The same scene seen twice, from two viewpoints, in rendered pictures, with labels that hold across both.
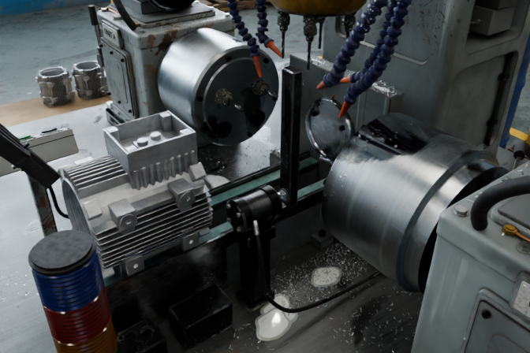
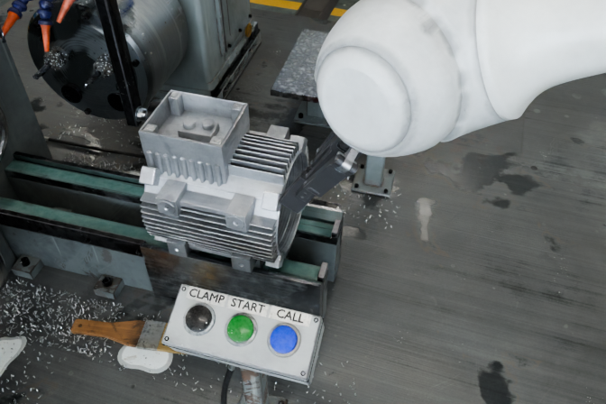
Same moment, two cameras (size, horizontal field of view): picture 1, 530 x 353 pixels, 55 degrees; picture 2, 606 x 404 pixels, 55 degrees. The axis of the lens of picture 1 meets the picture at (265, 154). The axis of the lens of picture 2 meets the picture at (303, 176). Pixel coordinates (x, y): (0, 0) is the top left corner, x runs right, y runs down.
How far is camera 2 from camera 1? 1.28 m
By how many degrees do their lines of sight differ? 92
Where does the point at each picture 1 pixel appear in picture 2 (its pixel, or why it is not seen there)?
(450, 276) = not seen: outside the picture
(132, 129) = (189, 147)
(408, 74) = not seen: outside the picture
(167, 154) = (206, 108)
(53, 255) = not seen: outside the picture
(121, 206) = (275, 133)
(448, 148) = not seen: outside the picture
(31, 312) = (341, 345)
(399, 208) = (168, 6)
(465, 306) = (212, 2)
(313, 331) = not seen: hidden behind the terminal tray
